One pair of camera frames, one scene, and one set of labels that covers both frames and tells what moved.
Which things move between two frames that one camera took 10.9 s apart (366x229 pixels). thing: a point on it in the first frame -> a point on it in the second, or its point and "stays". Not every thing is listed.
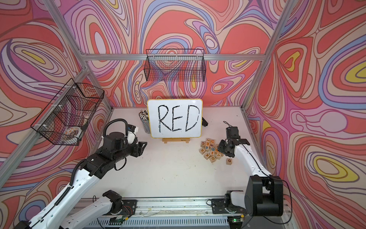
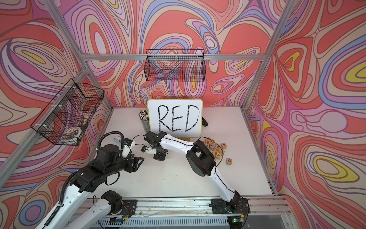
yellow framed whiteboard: [176, 118] stays
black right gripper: [220, 148] -> [160, 158]
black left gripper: [138, 149] -> [131, 168]
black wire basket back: [175, 65] stays
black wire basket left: [65, 121] stays
